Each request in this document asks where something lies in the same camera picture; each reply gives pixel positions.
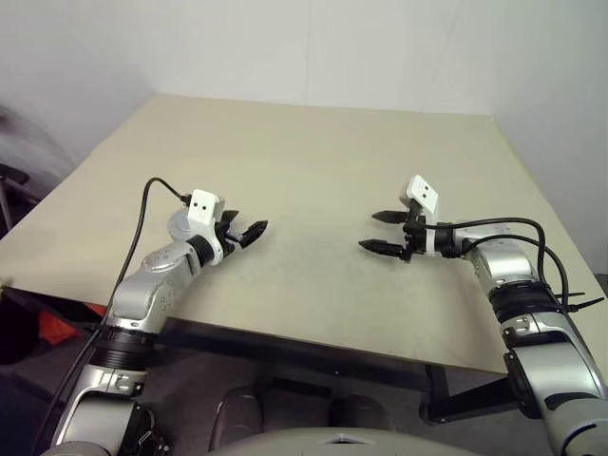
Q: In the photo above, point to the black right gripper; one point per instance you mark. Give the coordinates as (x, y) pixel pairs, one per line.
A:
(415, 237)

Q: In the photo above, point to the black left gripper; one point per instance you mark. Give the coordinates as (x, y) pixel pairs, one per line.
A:
(228, 237)

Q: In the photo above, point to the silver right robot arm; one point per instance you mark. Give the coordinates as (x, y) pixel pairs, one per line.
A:
(513, 266)

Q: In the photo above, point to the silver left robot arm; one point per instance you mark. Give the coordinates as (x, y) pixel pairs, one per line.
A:
(142, 294)

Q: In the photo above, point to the black table leg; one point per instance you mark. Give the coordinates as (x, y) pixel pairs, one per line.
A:
(465, 399)

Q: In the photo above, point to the dark rounded shape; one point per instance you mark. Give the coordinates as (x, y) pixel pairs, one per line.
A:
(240, 411)

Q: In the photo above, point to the red object under table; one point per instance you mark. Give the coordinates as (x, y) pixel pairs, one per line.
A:
(57, 325)

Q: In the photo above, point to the grey robot torso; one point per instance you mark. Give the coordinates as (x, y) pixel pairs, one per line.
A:
(342, 442)

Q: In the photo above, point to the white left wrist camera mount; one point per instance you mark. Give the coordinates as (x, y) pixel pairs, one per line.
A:
(202, 211)

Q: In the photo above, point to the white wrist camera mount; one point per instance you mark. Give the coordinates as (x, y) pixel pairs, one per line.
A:
(424, 192)
(202, 211)

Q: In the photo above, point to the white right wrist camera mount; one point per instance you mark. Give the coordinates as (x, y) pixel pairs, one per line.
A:
(424, 192)

